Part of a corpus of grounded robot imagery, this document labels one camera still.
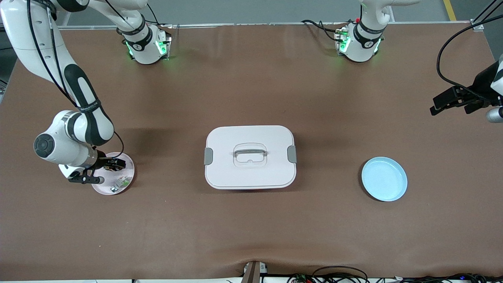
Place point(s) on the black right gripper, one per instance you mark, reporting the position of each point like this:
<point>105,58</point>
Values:
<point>103,162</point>

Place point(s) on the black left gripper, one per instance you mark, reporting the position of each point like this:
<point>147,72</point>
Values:
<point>482,84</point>

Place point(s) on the orange push button switch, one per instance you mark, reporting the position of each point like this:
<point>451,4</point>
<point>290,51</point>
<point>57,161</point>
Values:
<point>114,167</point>

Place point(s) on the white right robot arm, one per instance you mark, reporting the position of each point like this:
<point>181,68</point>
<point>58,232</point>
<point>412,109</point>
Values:
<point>35,35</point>

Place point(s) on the pink round plate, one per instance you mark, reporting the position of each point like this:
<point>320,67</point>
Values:
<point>103,189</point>

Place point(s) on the light blue round plate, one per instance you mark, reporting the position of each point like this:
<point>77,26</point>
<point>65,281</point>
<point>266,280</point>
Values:
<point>384,179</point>

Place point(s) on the brown table mat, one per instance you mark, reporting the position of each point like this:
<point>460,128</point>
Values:
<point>251,228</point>

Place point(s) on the green push button switch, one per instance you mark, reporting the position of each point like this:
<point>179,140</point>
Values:
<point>120,184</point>

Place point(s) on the aluminium frame corner post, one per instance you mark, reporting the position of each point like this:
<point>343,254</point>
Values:
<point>477,26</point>

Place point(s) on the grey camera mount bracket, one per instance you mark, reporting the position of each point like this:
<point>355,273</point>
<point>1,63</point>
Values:
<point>251,273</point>

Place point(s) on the silver table edge rail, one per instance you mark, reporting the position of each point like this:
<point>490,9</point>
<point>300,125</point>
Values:
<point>255,24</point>

